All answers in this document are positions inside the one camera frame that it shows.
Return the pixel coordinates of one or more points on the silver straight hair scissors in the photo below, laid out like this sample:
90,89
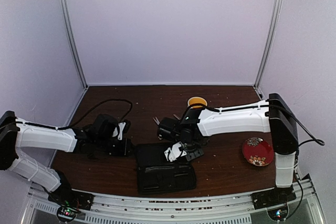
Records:
158,131

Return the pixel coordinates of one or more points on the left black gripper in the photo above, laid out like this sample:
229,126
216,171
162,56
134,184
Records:
124,152

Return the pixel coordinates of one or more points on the right aluminium corner post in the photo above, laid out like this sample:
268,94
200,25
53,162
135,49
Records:
268,44

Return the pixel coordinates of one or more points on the white floral mug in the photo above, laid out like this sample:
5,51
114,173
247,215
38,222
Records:
196,102

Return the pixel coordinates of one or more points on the left aluminium corner post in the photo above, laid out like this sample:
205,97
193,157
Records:
72,43

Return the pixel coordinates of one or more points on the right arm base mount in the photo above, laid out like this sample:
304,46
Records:
273,197

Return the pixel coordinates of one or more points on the aluminium front rail frame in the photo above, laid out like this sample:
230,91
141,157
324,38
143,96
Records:
235,208

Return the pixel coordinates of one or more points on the aluminium corner post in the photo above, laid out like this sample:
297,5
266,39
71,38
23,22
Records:
72,43
268,44

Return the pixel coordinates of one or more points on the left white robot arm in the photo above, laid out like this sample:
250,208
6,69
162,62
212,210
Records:
17,134

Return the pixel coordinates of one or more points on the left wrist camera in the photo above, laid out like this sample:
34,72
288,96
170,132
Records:
121,129

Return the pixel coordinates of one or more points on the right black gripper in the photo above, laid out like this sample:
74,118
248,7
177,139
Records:
198,153

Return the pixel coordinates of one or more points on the black zippered tool case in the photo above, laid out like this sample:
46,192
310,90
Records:
156,175

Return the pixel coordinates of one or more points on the red floral plate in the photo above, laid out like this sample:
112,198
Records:
257,152

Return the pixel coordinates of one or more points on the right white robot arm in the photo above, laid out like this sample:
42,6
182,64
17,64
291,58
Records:
199,122

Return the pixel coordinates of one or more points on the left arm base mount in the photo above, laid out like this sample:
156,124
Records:
71,199

